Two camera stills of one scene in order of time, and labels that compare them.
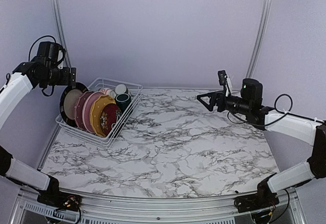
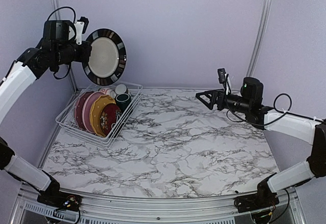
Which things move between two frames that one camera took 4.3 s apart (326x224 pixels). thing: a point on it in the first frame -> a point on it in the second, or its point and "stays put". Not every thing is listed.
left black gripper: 64,80 -> 83,55
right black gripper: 213,96 stays put
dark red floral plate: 110,113 stays put
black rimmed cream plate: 68,101 -> 108,59
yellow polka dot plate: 98,104 stays put
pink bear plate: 86,107 stays put
